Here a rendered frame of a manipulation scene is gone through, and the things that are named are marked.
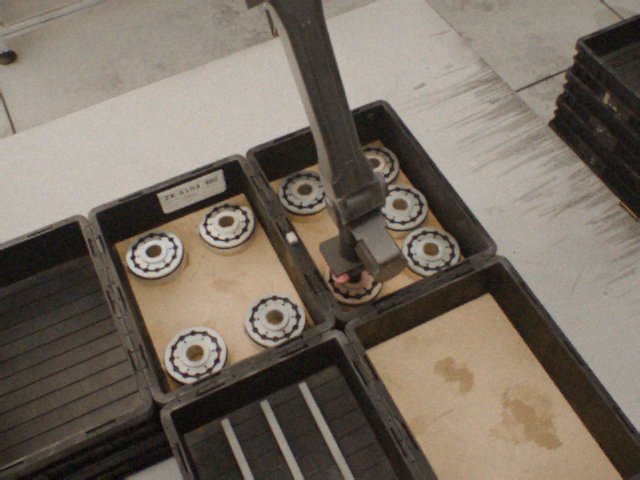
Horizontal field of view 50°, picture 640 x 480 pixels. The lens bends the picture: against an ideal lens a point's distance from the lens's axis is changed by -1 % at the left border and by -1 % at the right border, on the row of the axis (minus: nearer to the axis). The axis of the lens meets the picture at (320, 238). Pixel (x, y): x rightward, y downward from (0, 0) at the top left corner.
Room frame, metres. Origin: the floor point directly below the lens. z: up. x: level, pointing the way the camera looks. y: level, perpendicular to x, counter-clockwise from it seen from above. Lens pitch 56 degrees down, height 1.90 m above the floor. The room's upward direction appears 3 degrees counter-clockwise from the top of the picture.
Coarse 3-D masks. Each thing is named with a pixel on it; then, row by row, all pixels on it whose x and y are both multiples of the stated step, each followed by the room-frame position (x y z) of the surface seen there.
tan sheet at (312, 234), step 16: (368, 144) 0.94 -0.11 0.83; (400, 176) 0.85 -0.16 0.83; (304, 224) 0.75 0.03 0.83; (320, 224) 0.74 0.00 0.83; (432, 224) 0.73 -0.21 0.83; (304, 240) 0.71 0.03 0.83; (320, 240) 0.71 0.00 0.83; (400, 240) 0.70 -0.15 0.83; (320, 256) 0.67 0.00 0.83; (384, 288) 0.60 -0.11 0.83
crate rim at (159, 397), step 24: (216, 168) 0.81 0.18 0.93; (144, 192) 0.76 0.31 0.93; (264, 192) 0.75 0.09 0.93; (96, 216) 0.72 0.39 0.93; (96, 240) 0.66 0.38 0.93; (120, 288) 0.57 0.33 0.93; (312, 288) 0.56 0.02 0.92; (312, 336) 0.47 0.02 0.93; (144, 360) 0.44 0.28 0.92; (192, 384) 0.40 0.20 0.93
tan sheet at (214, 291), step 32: (192, 224) 0.76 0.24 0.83; (256, 224) 0.75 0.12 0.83; (192, 256) 0.69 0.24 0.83; (224, 256) 0.68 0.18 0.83; (256, 256) 0.68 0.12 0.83; (160, 288) 0.62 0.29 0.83; (192, 288) 0.62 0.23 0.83; (224, 288) 0.62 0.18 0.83; (256, 288) 0.61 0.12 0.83; (288, 288) 0.61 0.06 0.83; (160, 320) 0.56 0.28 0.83; (192, 320) 0.56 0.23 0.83; (224, 320) 0.55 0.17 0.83; (160, 352) 0.50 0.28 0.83
